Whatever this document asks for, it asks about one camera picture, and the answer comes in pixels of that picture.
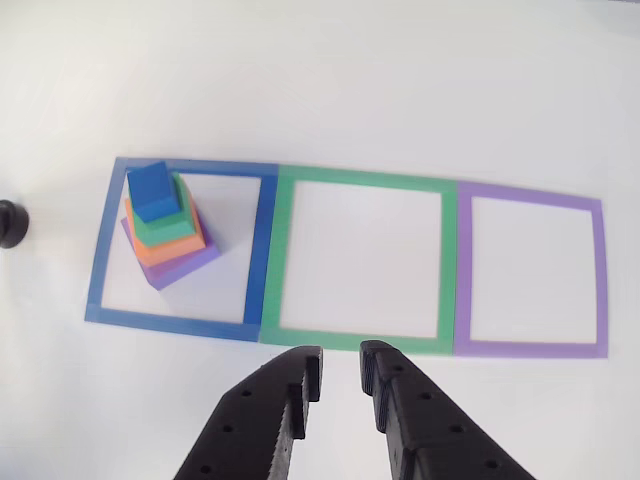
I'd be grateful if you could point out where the orange square block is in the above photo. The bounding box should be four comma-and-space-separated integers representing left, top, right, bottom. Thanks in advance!
123, 197, 208, 269

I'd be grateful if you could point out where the green square frame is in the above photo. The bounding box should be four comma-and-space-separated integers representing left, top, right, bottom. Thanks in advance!
258, 164, 459, 357

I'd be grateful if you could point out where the black tripod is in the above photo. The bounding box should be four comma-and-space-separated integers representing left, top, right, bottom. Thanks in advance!
0, 199, 30, 250

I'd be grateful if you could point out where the blue square frame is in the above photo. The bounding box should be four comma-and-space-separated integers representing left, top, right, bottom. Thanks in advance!
83, 156, 280, 344

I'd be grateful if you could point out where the small blue cube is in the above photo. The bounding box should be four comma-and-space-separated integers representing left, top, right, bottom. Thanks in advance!
126, 160, 182, 224

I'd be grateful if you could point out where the green cube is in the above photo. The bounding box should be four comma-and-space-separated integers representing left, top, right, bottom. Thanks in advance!
131, 172, 197, 248

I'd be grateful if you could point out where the purple square block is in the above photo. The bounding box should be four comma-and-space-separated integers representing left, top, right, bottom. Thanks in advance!
120, 215, 223, 293

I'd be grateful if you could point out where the purple square frame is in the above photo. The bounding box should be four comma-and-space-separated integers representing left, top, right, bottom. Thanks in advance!
453, 180, 610, 360

